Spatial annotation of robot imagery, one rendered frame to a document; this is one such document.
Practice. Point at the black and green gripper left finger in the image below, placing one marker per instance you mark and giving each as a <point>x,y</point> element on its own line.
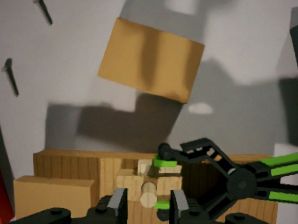
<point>103,213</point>

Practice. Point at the light wooden dowel pin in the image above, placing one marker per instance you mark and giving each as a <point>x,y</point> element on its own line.
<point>148,194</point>

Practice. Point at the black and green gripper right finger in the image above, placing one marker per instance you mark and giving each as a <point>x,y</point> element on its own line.
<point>179,210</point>

